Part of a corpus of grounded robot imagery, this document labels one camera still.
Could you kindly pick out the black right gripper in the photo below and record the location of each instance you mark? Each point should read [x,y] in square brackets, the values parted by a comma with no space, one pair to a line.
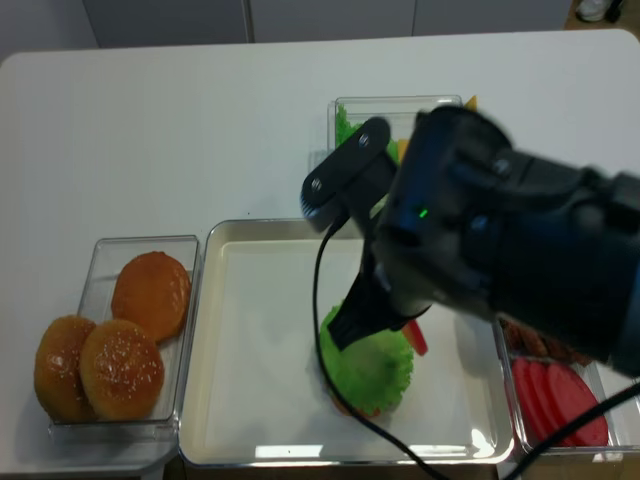
[411,256]

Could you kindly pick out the red tomato slice front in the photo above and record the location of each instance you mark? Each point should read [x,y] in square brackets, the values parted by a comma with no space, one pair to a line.
[414,336]

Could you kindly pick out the red tomato slice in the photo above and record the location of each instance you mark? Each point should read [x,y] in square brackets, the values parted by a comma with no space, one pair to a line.
[414,336]
[532,412]
[546,413]
[572,397]

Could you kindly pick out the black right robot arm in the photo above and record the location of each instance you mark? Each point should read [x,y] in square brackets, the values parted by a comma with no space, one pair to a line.
[478,226]

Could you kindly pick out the yellow cheese slices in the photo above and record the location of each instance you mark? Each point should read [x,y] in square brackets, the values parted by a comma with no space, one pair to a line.
[402,144]

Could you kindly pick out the clear lettuce and cheese container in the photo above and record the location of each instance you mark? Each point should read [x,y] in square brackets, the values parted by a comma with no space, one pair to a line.
[409,106]

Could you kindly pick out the green lettuce leaf on bun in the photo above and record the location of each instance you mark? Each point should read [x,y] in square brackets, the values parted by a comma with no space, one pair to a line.
[372,372]

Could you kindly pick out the brown patty front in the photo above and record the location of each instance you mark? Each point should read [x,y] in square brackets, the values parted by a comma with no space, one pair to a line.
[528,342]

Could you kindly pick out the green lettuce in container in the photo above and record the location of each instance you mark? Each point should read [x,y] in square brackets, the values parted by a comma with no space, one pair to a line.
[348,115]

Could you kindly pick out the clear patty and tomato container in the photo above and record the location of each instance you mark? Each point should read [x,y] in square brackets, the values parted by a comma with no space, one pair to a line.
[623,420]

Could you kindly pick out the red tomato slice rear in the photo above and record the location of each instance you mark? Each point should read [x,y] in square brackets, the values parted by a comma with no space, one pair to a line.
[532,412]

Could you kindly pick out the smooth orange bun rear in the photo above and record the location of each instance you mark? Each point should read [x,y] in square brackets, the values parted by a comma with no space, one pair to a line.
[153,291]

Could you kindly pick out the sesame bun front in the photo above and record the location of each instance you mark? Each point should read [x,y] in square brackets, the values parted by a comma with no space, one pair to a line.
[121,370]

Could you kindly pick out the sesame bun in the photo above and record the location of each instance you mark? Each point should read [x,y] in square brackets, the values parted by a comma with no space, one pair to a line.
[57,383]
[121,370]

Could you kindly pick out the clear bun container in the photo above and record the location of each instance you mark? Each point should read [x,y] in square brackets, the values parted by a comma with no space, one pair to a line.
[109,257]

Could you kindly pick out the sesame bun left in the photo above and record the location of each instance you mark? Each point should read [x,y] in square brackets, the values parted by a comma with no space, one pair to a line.
[57,383]

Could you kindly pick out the white shoe in background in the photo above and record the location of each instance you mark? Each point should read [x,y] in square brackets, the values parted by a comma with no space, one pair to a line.
[592,11]

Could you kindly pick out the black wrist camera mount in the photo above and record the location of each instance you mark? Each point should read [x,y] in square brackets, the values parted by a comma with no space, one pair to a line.
[352,180]

